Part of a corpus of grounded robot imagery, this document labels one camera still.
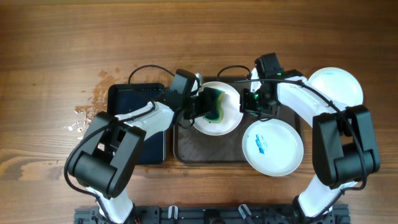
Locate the black water tray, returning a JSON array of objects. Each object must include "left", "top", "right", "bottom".
[{"left": 107, "top": 83, "right": 167, "bottom": 165}]

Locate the dark brown serving tray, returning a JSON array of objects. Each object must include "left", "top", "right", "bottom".
[{"left": 173, "top": 76, "right": 302, "bottom": 165}]

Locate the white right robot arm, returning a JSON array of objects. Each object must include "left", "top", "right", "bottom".
[{"left": 242, "top": 67, "right": 381, "bottom": 223}]

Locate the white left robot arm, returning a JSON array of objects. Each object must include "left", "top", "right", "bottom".
[{"left": 64, "top": 90, "right": 218, "bottom": 223}]

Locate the green yellow sponge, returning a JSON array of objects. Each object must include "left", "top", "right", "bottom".
[{"left": 203, "top": 87, "right": 225, "bottom": 123}]

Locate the white plate blue stain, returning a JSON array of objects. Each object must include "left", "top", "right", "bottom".
[{"left": 308, "top": 67, "right": 364, "bottom": 106}]

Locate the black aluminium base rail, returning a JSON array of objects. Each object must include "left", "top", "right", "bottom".
[{"left": 73, "top": 204, "right": 351, "bottom": 224}]

